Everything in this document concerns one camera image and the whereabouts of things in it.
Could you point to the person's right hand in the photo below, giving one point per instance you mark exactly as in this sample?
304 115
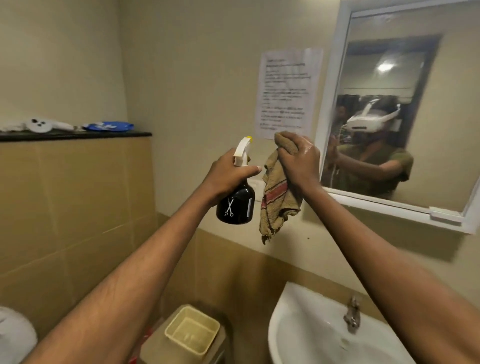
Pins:
300 161

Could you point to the person's left hand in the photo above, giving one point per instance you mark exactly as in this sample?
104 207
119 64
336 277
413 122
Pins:
227 174

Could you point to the black spray bottle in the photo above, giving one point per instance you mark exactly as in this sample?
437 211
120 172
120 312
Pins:
236 206

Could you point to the brown cleaning cloth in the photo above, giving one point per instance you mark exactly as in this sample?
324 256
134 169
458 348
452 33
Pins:
277 195

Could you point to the white framed mirror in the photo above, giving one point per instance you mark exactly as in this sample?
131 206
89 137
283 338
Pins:
393 112

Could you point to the white wash basin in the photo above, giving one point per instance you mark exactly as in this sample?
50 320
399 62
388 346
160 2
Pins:
311 330

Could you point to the person's right forearm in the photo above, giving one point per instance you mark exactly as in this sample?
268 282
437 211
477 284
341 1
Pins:
393 270

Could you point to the person's left forearm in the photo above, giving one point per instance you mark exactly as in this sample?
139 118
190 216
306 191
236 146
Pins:
123 285

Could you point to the printed instruction paper sheet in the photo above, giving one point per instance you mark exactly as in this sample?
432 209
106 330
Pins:
287 93

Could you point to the black stone ledge shelf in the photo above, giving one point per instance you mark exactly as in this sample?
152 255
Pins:
75 135

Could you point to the beige plastic basket tray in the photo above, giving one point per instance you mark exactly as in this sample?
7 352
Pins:
192 330

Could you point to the chrome faucet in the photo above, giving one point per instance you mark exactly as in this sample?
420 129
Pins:
352 313

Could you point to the beige plastic stool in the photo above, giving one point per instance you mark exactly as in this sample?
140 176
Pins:
180 345

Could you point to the red plastic bucket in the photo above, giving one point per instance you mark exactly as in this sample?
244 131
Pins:
144 339

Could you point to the white handheld controller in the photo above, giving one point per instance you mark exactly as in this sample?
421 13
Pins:
45 125

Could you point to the white toilet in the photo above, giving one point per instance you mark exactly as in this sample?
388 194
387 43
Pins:
15 335

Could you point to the white switch socket panel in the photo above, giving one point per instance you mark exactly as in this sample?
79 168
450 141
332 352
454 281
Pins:
258 184

